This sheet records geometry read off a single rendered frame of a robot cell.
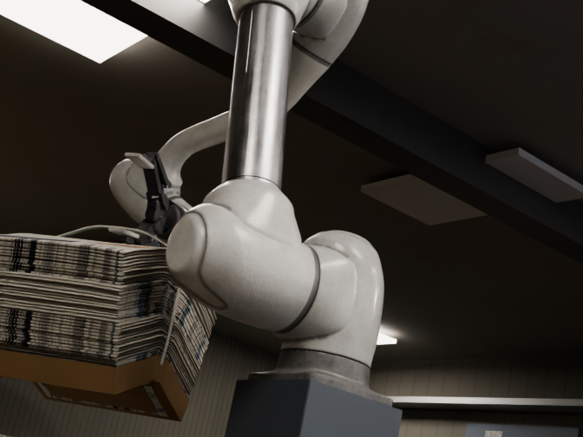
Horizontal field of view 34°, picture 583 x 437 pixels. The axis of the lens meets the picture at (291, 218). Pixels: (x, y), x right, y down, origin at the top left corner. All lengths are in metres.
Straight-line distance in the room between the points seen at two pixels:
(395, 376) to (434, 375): 0.60
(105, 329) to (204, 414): 9.89
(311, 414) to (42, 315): 0.46
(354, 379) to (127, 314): 0.37
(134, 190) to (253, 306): 0.68
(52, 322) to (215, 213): 0.32
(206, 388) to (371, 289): 9.85
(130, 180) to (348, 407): 0.81
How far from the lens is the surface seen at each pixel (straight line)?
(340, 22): 1.92
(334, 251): 1.60
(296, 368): 1.57
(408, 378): 10.81
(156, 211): 1.90
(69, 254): 1.57
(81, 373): 1.57
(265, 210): 1.51
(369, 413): 1.57
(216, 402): 11.49
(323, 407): 1.50
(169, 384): 1.73
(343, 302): 1.56
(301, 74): 1.94
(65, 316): 1.57
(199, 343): 1.83
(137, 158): 1.81
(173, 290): 1.70
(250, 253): 1.46
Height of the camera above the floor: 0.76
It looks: 18 degrees up
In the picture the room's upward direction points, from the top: 12 degrees clockwise
